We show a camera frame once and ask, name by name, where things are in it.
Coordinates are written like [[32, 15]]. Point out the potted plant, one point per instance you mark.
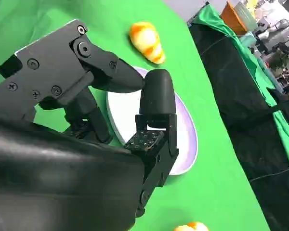
[[279, 61]]

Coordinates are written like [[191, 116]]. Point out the pale green container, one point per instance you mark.
[[245, 15]]

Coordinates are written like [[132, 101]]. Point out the lilac plate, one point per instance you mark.
[[124, 108]]

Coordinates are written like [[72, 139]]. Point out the orange box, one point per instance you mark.
[[231, 18]]

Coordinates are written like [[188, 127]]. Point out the black cloth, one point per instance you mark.
[[231, 84]]

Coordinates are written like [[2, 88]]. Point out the orange and white bread roll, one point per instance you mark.
[[191, 226], [147, 39]]

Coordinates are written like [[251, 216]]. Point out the green draped cloth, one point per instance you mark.
[[253, 62]]

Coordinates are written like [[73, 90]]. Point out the green tablecloth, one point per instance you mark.
[[207, 168]]

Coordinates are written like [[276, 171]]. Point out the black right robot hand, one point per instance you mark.
[[50, 168]]

